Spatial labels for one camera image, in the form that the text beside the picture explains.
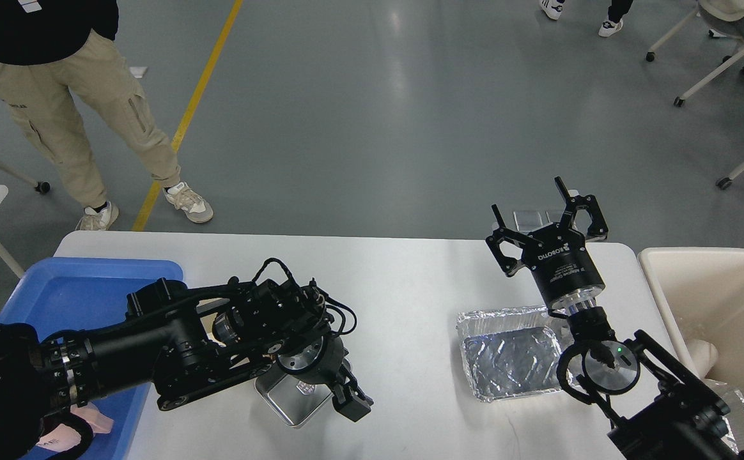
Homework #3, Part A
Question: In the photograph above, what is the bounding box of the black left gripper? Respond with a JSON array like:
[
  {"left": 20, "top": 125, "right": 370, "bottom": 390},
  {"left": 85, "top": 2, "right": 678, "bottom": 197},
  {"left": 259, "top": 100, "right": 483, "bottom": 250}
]
[{"left": 277, "top": 333, "right": 374, "bottom": 422}]

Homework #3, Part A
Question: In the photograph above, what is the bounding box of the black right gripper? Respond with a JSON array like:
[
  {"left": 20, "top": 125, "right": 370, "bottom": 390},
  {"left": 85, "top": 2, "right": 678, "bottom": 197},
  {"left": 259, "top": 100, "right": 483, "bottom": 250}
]
[{"left": 485, "top": 176, "right": 609, "bottom": 311}]

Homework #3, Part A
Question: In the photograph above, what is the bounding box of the stainless steel square tray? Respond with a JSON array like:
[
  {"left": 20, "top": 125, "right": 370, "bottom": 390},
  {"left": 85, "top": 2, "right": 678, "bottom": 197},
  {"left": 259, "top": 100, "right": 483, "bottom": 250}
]
[{"left": 254, "top": 363, "right": 340, "bottom": 428}]

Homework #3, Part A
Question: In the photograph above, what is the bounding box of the pink ceramic mug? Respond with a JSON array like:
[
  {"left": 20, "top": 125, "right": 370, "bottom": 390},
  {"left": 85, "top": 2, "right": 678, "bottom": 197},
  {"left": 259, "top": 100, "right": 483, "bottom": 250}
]
[{"left": 36, "top": 404, "right": 115, "bottom": 452}]

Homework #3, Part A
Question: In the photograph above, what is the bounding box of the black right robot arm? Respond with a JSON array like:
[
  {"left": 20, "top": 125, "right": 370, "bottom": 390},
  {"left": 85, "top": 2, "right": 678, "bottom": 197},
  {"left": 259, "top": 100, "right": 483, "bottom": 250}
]
[{"left": 485, "top": 177, "right": 744, "bottom": 459}]

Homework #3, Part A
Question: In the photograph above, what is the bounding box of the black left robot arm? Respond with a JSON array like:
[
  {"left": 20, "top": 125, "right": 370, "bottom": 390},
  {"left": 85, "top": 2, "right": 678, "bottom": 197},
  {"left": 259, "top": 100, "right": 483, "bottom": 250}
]
[{"left": 0, "top": 264, "right": 373, "bottom": 459}]

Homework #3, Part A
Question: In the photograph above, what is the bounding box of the clear floor plate right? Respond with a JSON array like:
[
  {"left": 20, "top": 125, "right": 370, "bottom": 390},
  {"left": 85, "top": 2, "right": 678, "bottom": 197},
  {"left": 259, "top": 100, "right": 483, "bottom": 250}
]
[{"left": 544, "top": 210, "right": 564, "bottom": 224}]

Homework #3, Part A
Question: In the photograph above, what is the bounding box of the clear floor plate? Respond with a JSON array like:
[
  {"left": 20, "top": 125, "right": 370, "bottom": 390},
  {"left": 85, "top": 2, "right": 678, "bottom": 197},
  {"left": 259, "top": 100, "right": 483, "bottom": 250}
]
[
  {"left": 513, "top": 210, "right": 548, "bottom": 233},
  {"left": 544, "top": 210, "right": 564, "bottom": 224}
]

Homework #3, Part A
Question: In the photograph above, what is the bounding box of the clear floor plate left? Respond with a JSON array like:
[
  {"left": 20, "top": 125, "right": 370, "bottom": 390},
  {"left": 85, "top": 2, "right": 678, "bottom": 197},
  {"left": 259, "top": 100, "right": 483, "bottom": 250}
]
[{"left": 513, "top": 210, "right": 548, "bottom": 233}]

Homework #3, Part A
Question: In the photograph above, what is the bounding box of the aluminium foil tray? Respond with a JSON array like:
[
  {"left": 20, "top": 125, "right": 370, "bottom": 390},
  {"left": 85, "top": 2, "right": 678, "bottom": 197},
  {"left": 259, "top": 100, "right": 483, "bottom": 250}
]
[{"left": 456, "top": 305, "right": 574, "bottom": 404}]

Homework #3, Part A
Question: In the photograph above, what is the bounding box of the cream plastic bin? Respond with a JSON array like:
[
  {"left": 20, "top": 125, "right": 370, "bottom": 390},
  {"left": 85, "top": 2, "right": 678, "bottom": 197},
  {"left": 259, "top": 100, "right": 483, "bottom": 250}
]
[{"left": 638, "top": 247, "right": 744, "bottom": 392}]

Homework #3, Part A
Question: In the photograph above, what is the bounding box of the white sneaker far person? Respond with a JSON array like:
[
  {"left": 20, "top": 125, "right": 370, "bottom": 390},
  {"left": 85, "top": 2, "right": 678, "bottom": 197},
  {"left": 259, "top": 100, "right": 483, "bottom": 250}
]
[{"left": 598, "top": 19, "right": 624, "bottom": 38}]

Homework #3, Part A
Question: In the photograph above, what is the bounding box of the white office chair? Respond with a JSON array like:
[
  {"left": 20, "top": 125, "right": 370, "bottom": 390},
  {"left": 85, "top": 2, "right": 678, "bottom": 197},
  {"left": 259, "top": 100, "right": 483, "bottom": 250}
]
[{"left": 646, "top": 1, "right": 744, "bottom": 107}]

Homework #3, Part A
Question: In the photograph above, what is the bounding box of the blue plastic tray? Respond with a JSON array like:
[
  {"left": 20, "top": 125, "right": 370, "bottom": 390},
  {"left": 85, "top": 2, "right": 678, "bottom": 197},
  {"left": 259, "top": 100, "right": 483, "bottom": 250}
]
[{"left": 0, "top": 258, "right": 184, "bottom": 459}]

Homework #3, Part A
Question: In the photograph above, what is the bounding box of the person in khaki trousers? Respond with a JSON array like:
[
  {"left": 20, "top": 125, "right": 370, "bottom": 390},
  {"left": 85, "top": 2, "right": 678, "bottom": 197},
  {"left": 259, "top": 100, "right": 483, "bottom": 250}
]
[{"left": 0, "top": 1, "right": 214, "bottom": 231}]

